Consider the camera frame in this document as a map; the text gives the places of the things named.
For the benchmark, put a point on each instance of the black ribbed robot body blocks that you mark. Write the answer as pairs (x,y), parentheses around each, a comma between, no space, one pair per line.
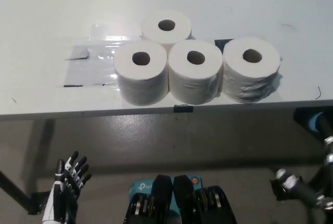
(182,195)

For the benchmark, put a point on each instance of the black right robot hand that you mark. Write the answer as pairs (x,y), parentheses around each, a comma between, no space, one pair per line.
(304,190)

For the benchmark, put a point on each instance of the black table bracket blue insert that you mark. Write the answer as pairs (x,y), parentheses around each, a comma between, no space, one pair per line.
(304,119)

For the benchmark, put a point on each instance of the wrinkled white toilet paper roll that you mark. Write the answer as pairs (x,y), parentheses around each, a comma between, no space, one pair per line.
(247,83)

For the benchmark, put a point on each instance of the teal printed box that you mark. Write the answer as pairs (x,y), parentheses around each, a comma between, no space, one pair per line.
(140,187)

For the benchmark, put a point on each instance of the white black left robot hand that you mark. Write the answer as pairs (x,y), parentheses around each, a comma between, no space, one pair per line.
(53,203)

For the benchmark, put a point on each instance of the grey tape patch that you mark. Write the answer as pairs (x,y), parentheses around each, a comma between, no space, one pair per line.
(86,73)

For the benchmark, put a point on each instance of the smooth white toilet paper roll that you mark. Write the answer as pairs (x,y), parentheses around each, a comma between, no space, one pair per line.
(140,83)
(151,31)
(192,83)

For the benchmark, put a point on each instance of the black square tape patch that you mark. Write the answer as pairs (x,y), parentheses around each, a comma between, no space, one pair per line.
(219,44)

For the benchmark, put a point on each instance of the small black tape strip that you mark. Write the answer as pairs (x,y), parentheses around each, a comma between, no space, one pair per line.
(183,108)

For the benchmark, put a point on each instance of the clear glossy plastic film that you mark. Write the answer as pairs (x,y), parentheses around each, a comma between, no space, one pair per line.
(104,39)

